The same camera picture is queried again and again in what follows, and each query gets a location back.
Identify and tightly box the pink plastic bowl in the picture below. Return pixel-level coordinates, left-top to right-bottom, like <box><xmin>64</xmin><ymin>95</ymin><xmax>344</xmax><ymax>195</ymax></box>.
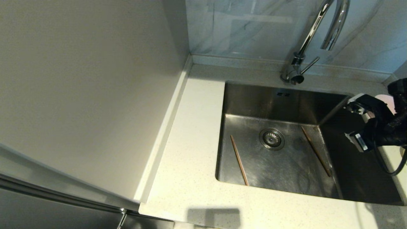
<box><xmin>375</xmin><ymin>94</ymin><xmax>397</xmax><ymax>115</ymax></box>

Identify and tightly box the brown wooden chopstick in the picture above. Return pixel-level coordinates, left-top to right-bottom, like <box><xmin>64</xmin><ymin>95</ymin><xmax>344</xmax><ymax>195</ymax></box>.
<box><xmin>301</xmin><ymin>126</ymin><xmax>332</xmax><ymax>177</ymax></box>
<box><xmin>230</xmin><ymin>135</ymin><xmax>249</xmax><ymax>186</ymax></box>

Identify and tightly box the chrome faucet lever rod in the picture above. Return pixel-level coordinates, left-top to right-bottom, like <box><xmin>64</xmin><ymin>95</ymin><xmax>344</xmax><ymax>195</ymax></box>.
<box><xmin>300</xmin><ymin>57</ymin><xmax>320</xmax><ymax>74</ymax></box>

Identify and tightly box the stainless steel sink basin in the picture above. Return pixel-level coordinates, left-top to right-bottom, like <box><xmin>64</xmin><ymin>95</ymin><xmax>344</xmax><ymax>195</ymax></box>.
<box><xmin>215</xmin><ymin>81</ymin><xmax>406</xmax><ymax>205</ymax></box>

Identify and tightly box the round metal drain strainer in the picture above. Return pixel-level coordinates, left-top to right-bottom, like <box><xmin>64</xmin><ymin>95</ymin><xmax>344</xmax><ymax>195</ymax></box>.
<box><xmin>259</xmin><ymin>128</ymin><xmax>286</xmax><ymax>150</ymax></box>

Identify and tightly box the chrome gooseneck faucet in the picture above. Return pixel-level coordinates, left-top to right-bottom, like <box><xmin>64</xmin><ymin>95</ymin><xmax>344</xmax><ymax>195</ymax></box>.
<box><xmin>280</xmin><ymin>0</ymin><xmax>351</xmax><ymax>85</ymax></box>

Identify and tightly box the under-counter cabinet front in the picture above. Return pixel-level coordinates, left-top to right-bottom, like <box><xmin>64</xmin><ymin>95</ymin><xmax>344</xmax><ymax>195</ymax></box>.
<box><xmin>122</xmin><ymin>212</ymin><xmax>175</xmax><ymax>229</ymax></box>

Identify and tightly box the tall cabinet unit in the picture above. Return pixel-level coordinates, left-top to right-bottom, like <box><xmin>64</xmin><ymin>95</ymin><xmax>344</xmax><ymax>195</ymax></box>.
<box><xmin>0</xmin><ymin>0</ymin><xmax>191</xmax><ymax>229</ymax></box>

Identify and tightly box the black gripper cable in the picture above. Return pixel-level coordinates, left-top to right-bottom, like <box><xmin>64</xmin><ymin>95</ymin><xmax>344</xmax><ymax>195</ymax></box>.
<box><xmin>373</xmin><ymin>140</ymin><xmax>407</xmax><ymax>176</ymax></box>

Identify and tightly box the metal cabinet handle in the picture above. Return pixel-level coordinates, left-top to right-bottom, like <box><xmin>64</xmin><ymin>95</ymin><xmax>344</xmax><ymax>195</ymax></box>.
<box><xmin>116</xmin><ymin>208</ymin><xmax>128</xmax><ymax>229</ymax></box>

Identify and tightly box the silver cabinet rail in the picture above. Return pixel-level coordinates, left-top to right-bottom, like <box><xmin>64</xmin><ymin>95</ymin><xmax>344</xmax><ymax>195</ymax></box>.
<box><xmin>0</xmin><ymin>173</ymin><xmax>140</xmax><ymax>214</ymax></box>

